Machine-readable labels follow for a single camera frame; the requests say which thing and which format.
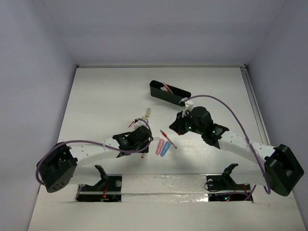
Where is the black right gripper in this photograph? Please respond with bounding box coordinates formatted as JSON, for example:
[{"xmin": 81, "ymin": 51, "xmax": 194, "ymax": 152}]
[{"xmin": 168, "ymin": 110, "xmax": 204, "ymax": 135}]

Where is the orange highlighter pen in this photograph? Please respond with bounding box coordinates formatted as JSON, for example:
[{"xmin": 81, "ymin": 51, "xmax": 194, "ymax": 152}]
[{"xmin": 162, "ymin": 82, "xmax": 173, "ymax": 94}]

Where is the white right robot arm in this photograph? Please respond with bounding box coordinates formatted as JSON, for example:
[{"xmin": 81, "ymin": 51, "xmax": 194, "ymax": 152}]
[{"xmin": 169, "ymin": 106, "xmax": 304, "ymax": 196}]

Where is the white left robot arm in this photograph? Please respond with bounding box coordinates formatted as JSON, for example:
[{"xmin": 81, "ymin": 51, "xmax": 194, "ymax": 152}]
[{"xmin": 35, "ymin": 125, "xmax": 153, "ymax": 193}]

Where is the black stationery container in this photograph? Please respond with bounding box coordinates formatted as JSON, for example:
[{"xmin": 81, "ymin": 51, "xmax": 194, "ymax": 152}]
[{"xmin": 149, "ymin": 80, "xmax": 191, "ymax": 106}]

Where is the pink highlighter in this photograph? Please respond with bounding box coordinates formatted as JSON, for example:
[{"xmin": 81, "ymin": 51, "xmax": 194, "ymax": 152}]
[{"xmin": 155, "ymin": 139, "xmax": 165, "ymax": 155}]

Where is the red ballpoint pen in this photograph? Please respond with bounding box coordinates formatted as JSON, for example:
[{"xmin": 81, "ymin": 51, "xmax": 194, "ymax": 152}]
[{"xmin": 160, "ymin": 129, "xmax": 177, "ymax": 149}]

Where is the blue highlighter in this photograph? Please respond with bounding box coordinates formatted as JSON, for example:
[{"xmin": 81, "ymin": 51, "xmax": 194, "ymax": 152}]
[{"xmin": 160, "ymin": 141, "xmax": 171, "ymax": 157}]

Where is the grey white eraser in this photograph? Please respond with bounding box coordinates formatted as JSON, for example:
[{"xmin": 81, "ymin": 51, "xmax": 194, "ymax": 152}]
[{"xmin": 145, "ymin": 108, "xmax": 151, "ymax": 118}]

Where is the white pen in container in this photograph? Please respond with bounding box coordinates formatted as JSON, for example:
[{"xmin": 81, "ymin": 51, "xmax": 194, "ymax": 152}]
[{"xmin": 160, "ymin": 86, "xmax": 169, "ymax": 92}]

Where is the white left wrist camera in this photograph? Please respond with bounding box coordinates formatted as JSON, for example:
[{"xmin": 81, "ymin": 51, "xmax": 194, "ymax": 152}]
[{"xmin": 133, "ymin": 118, "xmax": 150, "ymax": 130}]

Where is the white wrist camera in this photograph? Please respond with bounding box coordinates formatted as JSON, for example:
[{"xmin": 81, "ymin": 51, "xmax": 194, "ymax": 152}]
[
  {"xmin": 133, "ymin": 118, "xmax": 150, "ymax": 130},
  {"xmin": 180, "ymin": 98, "xmax": 193, "ymax": 117}
]

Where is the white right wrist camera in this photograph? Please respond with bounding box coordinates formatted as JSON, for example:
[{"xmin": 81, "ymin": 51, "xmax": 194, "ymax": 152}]
[{"xmin": 180, "ymin": 98, "xmax": 193, "ymax": 117}]

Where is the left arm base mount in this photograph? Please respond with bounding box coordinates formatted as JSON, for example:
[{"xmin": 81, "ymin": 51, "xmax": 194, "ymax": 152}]
[{"xmin": 75, "ymin": 165, "xmax": 122, "ymax": 202}]

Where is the aluminium side rail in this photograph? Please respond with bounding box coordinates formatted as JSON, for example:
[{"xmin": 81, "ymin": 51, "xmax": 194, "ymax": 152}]
[{"xmin": 240, "ymin": 66, "xmax": 279, "ymax": 171}]

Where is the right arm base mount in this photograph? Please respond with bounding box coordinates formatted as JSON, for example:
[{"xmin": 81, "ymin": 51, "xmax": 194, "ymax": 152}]
[{"xmin": 204, "ymin": 164, "xmax": 253, "ymax": 202}]

